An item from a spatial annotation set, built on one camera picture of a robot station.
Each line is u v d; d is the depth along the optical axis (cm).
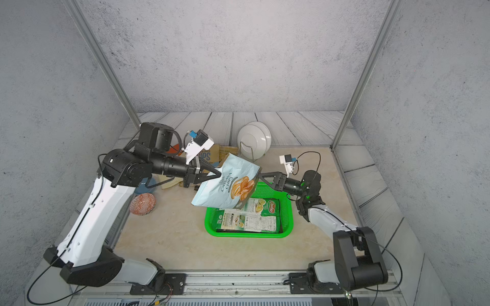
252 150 105
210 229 80
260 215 87
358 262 42
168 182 53
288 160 72
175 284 73
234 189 65
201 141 49
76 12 71
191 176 49
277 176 68
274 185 67
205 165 49
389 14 72
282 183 68
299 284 73
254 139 103
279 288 73
